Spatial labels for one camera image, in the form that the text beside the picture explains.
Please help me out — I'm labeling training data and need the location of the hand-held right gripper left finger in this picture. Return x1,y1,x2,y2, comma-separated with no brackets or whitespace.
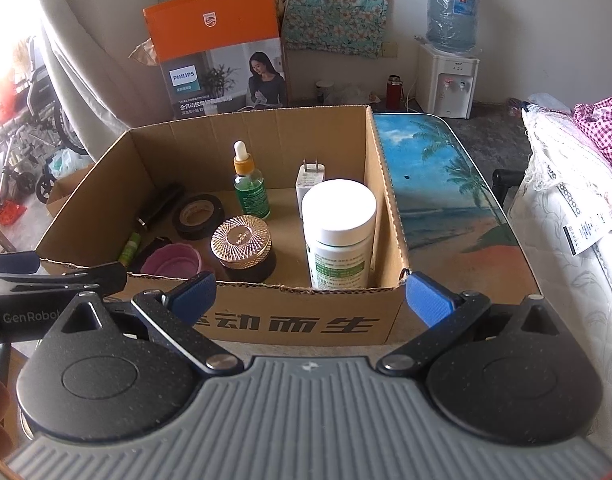
51,271,245,377

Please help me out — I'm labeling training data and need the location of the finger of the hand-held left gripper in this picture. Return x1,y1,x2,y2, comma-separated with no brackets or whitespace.
0,251,42,275
0,262,128,295

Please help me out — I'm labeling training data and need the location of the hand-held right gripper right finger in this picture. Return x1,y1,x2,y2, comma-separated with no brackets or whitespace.
376,271,573,377

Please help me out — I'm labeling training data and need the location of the green tube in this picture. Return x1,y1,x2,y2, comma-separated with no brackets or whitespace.
118,232,143,266

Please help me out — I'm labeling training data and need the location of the pink silicone cup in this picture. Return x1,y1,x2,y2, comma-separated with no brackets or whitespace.
140,242,203,280

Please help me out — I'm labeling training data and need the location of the black tape roll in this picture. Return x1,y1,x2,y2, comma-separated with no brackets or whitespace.
172,193,226,241

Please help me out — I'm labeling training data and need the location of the gold lid cream jar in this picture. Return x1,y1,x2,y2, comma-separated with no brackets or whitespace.
210,214,277,284

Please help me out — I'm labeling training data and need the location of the black cylinder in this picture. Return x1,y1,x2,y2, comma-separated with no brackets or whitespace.
135,183,185,229

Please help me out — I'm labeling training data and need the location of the brown cardboard box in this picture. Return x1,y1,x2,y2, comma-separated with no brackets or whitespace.
36,104,413,349

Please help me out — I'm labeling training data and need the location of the white lid supplement bottle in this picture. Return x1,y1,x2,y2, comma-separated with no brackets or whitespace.
300,179,378,291

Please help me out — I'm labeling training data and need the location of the green dropper bottle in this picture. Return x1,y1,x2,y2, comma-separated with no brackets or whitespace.
232,141,271,220

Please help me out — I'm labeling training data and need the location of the white charger plug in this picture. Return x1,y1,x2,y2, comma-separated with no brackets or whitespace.
294,160,328,219

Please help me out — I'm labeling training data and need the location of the red basket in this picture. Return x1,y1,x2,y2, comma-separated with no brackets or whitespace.
0,194,28,227

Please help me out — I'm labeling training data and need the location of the small cardboard box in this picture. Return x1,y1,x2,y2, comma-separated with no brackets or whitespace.
45,162,96,219

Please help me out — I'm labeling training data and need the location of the white plastic bag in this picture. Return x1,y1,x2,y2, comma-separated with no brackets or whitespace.
50,148,95,182

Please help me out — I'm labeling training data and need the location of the white mattress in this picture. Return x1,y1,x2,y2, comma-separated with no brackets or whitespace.
508,104,612,463

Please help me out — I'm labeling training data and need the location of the wheelchair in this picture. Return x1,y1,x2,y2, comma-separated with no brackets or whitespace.
0,35,88,197

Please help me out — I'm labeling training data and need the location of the red thermos bottle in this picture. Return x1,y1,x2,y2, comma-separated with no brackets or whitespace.
385,74,403,110

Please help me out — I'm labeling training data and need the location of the grey curtain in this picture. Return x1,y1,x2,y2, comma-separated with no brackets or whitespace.
33,0,159,163

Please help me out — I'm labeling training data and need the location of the white water dispenser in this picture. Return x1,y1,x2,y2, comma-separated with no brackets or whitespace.
416,42,481,119

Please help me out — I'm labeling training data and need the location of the clear plastic bag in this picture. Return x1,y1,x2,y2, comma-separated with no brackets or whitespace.
331,82,375,107

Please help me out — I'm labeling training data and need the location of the pink checkered cloth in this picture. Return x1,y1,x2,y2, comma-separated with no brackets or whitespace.
572,95,612,172

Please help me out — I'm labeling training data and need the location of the orange printed carton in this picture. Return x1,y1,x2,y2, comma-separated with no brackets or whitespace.
142,0,293,122

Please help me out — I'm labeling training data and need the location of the blue water jug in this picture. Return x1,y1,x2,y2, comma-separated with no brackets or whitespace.
425,0,483,54

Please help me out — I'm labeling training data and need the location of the floral cloth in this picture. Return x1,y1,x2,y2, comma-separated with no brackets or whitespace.
153,0,415,57

